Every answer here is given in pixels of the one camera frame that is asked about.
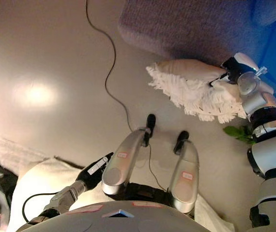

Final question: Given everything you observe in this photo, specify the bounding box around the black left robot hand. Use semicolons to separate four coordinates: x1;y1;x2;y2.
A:
75;152;115;191

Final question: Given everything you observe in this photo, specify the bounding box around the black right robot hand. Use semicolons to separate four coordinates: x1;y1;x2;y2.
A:
208;52;260;87

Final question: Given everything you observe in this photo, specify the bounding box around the white fringed pillow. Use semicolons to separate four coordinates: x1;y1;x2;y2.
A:
145;59;247;124

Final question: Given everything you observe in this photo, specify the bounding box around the grey fabric armchair sofa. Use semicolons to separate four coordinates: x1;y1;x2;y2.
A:
117;0;276;66

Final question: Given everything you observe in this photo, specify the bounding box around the white smooth sheet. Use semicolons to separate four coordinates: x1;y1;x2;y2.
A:
6;156;236;232

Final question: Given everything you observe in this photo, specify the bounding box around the grey robot torso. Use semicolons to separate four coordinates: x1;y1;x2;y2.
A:
15;182;211;232

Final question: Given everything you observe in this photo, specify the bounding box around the green leafy potted plant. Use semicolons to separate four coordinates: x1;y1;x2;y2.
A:
222;125;257;145

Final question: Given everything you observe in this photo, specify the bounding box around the black left robot foot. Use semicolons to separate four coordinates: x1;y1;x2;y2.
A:
145;114;157;136

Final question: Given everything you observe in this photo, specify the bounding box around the black robot foot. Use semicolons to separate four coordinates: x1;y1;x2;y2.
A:
145;114;157;136
173;130;190;155

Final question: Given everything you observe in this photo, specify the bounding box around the black right robot foot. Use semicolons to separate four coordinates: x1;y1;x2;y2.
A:
173;130;190;155

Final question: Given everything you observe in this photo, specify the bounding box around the silver right robot leg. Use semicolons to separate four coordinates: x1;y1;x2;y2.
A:
168;139;200;214

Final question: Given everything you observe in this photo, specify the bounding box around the thin black leg cable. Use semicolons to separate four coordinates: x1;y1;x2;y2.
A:
147;144;168;192

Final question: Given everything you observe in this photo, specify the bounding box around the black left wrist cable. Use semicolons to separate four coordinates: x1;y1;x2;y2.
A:
21;192;59;223

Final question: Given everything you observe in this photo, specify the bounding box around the thin black floor cable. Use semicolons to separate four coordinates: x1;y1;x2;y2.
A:
85;0;134;133

